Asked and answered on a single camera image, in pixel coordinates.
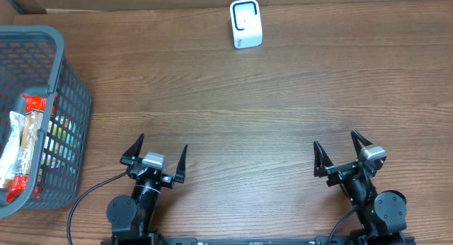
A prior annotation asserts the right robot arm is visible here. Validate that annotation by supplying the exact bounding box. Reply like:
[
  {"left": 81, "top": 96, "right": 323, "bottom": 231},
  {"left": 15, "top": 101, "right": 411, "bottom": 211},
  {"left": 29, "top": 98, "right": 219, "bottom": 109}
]
[{"left": 313, "top": 130, "right": 414, "bottom": 244}]

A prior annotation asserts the white barcode scanner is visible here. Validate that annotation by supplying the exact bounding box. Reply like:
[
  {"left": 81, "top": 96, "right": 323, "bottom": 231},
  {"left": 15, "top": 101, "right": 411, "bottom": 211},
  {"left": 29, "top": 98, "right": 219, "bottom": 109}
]
[{"left": 229, "top": 0, "right": 263, "bottom": 49}]

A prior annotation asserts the white cream tube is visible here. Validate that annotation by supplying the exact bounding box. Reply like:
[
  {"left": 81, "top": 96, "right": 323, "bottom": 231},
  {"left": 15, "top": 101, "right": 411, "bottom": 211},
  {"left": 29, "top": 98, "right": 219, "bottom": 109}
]
[{"left": 1, "top": 111, "right": 25, "bottom": 189}]

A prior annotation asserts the grey plastic basket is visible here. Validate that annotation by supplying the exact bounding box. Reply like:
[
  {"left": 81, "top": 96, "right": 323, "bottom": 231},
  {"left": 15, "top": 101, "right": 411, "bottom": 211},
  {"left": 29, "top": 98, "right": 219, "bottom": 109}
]
[{"left": 1, "top": 25, "right": 93, "bottom": 218}]

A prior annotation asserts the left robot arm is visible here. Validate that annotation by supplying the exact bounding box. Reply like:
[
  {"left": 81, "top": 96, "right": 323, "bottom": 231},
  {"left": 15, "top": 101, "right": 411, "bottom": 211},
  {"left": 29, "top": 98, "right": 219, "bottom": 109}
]
[{"left": 103, "top": 134, "right": 188, "bottom": 245}]

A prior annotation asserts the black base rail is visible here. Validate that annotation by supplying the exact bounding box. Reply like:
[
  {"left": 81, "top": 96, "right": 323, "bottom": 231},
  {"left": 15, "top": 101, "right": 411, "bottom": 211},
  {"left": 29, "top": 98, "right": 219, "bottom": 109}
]
[{"left": 100, "top": 236, "right": 416, "bottom": 245}]

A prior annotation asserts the orange cracker packet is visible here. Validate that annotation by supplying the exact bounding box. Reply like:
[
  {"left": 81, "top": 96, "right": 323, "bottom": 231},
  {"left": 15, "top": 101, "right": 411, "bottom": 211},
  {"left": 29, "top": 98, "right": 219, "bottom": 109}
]
[{"left": 6, "top": 94, "right": 47, "bottom": 203}]

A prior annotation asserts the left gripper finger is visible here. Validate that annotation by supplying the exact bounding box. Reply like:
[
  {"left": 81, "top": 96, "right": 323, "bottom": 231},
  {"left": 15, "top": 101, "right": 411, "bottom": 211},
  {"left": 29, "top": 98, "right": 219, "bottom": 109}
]
[
  {"left": 175, "top": 145, "right": 188, "bottom": 183},
  {"left": 122, "top": 133, "right": 144, "bottom": 159}
]

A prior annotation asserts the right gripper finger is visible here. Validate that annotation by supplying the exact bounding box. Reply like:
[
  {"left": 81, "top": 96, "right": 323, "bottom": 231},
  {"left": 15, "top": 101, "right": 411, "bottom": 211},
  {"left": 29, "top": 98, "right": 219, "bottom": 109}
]
[
  {"left": 313, "top": 140, "right": 334, "bottom": 177},
  {"left": 350, "top": 130, "right": 372, "bottom": 156}
]

